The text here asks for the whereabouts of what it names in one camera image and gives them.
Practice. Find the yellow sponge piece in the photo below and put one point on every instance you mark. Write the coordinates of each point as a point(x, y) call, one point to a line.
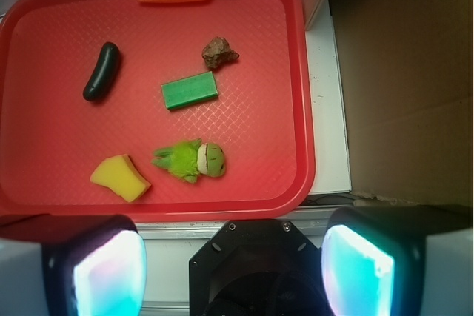
point(119, 175)

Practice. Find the red plastic tray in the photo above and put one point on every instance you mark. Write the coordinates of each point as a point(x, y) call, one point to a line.
point(52, 139)

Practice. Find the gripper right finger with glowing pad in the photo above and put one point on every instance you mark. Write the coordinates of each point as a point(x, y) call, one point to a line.
point(410, 260)

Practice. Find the green rectangular block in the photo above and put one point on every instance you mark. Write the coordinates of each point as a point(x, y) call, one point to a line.
point(189, 91)

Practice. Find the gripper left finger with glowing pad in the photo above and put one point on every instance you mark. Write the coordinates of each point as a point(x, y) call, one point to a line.
point(71, 265)

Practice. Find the dark green toy cucumber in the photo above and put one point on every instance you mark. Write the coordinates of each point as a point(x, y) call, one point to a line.
point(104, 73)

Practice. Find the brown rock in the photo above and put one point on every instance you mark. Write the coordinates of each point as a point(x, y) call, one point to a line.
point(218, 52)

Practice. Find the green plush frog toy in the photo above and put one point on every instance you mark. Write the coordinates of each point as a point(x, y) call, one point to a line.
point(188, 160)

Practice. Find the brown cardboard box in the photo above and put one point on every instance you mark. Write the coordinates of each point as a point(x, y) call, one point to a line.
point(407, 81)

